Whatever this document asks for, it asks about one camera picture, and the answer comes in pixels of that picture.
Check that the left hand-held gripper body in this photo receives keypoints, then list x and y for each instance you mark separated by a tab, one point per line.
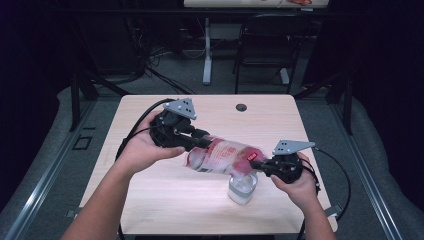
170	130

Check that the aluminium floor rail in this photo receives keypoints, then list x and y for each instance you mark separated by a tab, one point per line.
366	180
43	180

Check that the white desk leg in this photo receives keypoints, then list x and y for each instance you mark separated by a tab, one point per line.
207	50

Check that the black chair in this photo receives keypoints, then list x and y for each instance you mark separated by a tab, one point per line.
270	43

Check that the black floor outlet frame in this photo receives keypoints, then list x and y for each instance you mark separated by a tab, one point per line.
74	143

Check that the black metal stand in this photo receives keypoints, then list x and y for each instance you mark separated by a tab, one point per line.
76	100
348	106

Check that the person's right hand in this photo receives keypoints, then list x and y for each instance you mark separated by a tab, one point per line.
300	193

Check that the person's left hand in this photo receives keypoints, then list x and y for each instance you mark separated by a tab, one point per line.
143	150

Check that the orange object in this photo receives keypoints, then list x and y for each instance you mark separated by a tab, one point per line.
300	2

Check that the grey tape strip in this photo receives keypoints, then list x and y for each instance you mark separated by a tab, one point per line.
333	211
74	212

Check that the white cup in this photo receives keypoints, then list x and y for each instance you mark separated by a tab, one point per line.
241	193

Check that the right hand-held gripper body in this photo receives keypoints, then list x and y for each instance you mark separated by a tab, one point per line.
286	168

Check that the white desk foot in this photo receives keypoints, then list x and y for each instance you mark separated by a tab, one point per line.
284	76

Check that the red and clear spouted pouch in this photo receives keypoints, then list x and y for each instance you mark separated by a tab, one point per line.
223	156

